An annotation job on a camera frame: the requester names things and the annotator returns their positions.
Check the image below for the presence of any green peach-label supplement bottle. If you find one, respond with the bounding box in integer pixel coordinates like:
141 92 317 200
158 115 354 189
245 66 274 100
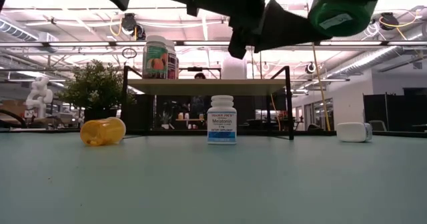
142 35 169 80

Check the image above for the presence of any silver air duct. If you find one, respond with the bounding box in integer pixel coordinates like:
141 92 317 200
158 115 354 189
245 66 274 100
0 17 59 55

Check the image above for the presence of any white melatonin bottle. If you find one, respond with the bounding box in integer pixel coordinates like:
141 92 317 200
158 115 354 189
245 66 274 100
207 95 238 146

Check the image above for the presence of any white bottle purple label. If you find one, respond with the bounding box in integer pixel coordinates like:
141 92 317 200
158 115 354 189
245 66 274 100
165 39 180 80

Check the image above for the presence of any grey office chair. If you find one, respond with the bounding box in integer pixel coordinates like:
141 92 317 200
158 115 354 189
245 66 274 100
368 119 388 132

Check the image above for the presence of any yellow cable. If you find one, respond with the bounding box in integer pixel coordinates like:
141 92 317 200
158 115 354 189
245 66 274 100
311 42 332 132

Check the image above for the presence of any wooden shelf black frame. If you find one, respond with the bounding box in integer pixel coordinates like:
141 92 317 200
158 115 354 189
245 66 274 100
120 65 295 141

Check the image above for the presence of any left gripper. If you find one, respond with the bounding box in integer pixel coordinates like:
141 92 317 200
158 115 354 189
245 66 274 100
228 0 385 60

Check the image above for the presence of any small white bottle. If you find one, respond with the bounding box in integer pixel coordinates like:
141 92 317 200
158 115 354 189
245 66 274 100
336 122 373 143

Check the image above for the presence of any green potted plant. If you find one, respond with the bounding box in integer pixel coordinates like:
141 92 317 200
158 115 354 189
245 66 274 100
55 59 136 122

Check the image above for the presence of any small potted plant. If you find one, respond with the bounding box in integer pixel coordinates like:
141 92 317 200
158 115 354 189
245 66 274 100
159 112 174 131

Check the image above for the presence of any black hanging ring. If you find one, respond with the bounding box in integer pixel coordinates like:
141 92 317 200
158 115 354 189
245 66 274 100
121 47 137 60

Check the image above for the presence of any black office partition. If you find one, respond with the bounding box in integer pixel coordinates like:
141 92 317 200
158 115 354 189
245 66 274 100
362 93 427 133

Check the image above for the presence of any orange pill vial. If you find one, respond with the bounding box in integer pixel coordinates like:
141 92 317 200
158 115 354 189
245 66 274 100
79 117 127 147

